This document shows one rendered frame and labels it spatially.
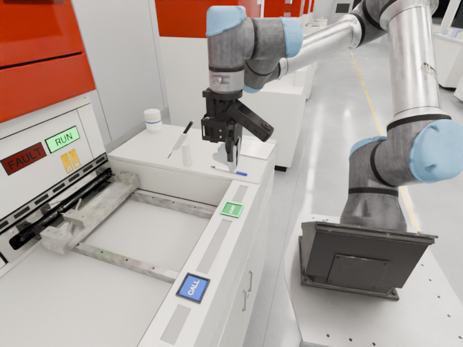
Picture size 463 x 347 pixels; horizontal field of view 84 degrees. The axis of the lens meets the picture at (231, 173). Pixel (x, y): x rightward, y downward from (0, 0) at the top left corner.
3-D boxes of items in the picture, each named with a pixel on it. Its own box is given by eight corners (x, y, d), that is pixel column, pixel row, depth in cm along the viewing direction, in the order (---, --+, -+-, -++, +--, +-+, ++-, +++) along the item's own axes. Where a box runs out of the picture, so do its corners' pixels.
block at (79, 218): (65, 222, 82) (62, 215, 80) (74, 215, 85) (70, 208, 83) (85, 227, 80) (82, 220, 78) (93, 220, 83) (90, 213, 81)
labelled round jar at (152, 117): (144, 132, 119) (140, 113, 114) (152, 127, 125) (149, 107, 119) (157, 134, 117) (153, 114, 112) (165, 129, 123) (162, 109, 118)
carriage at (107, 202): (44, 248, 77) (40, 242, 75) (123, 182, 106) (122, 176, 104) (65, 255, 75) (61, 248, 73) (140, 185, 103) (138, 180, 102)
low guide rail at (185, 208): (108, 195, 103) (106, 188, 102) (111, 191, 105) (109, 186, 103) (224, 222, 90) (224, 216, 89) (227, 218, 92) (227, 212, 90)
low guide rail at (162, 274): (49, 244, 82) (46, 237, 80) (55, 239, 84) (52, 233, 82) (191, 290, 69) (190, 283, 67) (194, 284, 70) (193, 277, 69)
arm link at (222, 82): (248, 66, 56) (237, 74, 49) (247, 87, 58) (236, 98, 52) (215, 64, 58) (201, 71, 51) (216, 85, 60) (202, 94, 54)
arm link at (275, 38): (280, 43, 62) (236, 45, 59) (302, 6, 51) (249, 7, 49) (286, 73, 61) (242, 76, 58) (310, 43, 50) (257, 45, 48)
